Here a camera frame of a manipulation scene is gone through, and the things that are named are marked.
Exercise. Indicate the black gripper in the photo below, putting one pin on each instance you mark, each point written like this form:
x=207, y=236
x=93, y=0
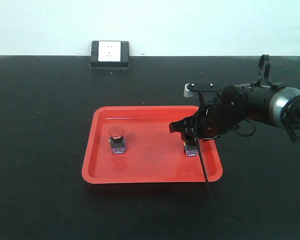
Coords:
x=213, y=121

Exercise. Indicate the yellow mushroom push button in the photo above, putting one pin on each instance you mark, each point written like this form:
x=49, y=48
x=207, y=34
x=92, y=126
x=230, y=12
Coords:
x=189, y=145

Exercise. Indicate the red mushroom push button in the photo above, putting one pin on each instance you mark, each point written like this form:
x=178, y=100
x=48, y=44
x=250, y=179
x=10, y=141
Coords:
x=116, y=139

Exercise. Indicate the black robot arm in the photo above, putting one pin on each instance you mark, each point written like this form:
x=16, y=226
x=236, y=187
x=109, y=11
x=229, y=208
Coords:
x=275, y=105

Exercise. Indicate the red plastic tray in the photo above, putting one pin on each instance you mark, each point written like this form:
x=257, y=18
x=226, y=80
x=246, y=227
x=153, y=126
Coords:
x=153, y=154

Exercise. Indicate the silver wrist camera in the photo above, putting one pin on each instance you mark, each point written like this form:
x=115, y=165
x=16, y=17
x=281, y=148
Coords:
x=206, y=93

